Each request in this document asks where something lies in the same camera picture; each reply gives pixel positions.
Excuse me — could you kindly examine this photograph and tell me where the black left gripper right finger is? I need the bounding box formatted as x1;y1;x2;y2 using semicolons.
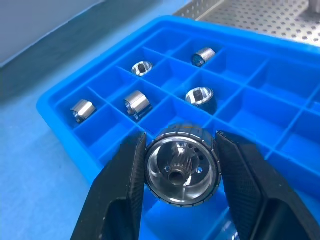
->
214;129;320;240

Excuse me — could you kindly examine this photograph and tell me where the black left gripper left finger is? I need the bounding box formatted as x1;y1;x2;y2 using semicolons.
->
69;130;148;240

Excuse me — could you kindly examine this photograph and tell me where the silver metal roller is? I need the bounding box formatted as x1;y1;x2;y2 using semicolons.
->
131;60;154;77
144;121;221;209
191;47;216;67
123;90;153;121
184;86;218;116
69;99;97;124

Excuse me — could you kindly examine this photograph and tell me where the blue plastic compartment tray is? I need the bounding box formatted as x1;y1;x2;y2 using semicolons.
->
36;15;320;240

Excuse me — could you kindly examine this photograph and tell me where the perforated steel tray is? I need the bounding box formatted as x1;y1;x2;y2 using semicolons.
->
172;0;320;45

